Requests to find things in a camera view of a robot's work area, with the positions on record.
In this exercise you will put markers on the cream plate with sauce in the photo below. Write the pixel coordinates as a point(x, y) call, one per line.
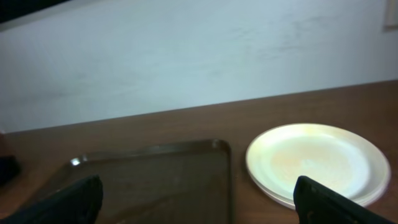
point(336, 158)

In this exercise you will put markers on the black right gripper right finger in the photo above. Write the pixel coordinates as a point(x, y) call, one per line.
point(317, 204)

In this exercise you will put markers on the white wall control panel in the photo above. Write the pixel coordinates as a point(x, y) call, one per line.
point(390, 16)

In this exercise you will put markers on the dark brown serving tray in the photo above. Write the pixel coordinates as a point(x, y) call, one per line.
point(183, 182)

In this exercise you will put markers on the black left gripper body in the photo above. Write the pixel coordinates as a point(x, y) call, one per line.
point(9, 169)

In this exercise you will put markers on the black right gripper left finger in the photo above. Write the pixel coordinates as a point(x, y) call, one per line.
point(79, 203)

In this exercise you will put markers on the grey-green plate with sauce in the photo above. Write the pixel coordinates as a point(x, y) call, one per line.
point(371, 192)

